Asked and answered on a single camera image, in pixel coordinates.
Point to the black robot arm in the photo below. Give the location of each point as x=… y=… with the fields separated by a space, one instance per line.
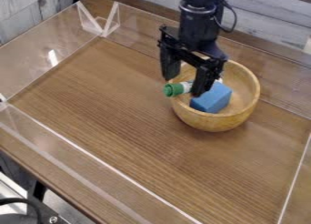
x=191 y=43

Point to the black metal bracket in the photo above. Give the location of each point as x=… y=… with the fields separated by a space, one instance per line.
x=49 y=216

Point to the green and white marker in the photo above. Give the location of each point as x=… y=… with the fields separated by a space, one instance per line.
x=175 y=89

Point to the blue rectangular block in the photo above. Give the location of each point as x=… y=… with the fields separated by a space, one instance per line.
x=213 y=100

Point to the clear acrylic tray wall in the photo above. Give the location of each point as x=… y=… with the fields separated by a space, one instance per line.
x=88 y=125

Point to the black table leg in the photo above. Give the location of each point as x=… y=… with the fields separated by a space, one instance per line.
x=39 y=190

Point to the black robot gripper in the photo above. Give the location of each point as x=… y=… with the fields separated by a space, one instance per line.
x=204 y=56

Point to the brown wooden bowl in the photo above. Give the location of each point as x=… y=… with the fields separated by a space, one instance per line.
x=244 y=84

